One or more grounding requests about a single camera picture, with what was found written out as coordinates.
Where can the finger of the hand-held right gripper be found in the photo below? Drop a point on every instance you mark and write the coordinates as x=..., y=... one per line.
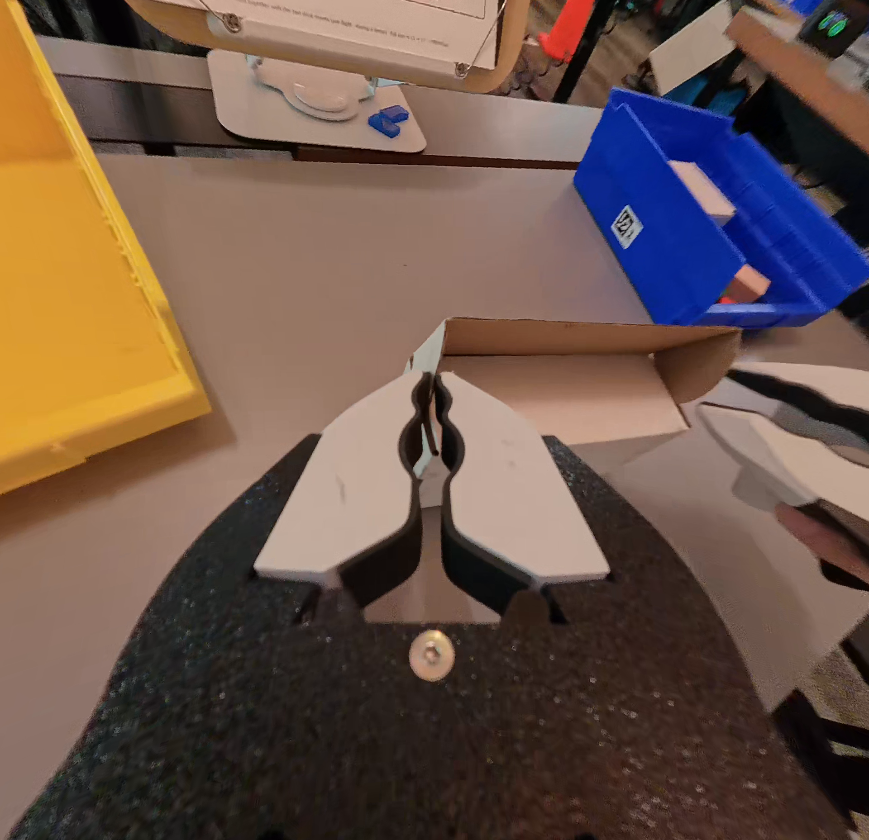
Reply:
x=760, y=446
x=815, y=385

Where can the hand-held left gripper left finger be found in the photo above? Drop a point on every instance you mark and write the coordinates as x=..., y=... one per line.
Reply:
x=339, y=487

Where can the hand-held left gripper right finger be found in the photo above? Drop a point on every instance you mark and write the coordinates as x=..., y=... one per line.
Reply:
x=523, y=494

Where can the white cardboard mailer box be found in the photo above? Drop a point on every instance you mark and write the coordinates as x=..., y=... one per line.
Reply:
x=584, y=392

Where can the blue plastic bin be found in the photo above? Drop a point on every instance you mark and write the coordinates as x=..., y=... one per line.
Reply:
x=672, y=270

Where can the closed white mailer box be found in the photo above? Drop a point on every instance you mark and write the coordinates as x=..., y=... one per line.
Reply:
x=703, y=192

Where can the person's right hand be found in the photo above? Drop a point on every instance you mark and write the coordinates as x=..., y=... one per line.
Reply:
x=828, y=545

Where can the pink cube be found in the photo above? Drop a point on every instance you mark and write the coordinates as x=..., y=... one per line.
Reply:
x=750, y=285

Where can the square code label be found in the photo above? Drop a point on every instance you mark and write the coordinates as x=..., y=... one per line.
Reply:
x=626, y=228

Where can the wooden desk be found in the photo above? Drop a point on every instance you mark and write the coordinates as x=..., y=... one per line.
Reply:
x=808, y=73

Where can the yellow plastic bin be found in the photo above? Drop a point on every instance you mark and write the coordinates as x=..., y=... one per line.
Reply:
x=68, y=277

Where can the white panel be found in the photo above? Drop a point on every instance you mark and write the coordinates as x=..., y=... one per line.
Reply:
x=689, y=53

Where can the small blue plastic clip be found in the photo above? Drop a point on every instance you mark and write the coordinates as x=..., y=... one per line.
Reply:
x=388, y=122

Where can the white stand base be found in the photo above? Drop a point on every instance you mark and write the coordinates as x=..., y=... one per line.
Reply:
x=258, y=117

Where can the orange traffic cone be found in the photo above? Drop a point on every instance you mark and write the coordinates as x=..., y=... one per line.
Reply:
x=570, y=19

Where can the wooden sheet holder board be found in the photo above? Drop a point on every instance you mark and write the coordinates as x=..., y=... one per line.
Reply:
x=519, y=39

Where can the printed instruction sheet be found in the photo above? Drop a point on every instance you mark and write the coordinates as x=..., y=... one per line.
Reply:
x=305, y=5

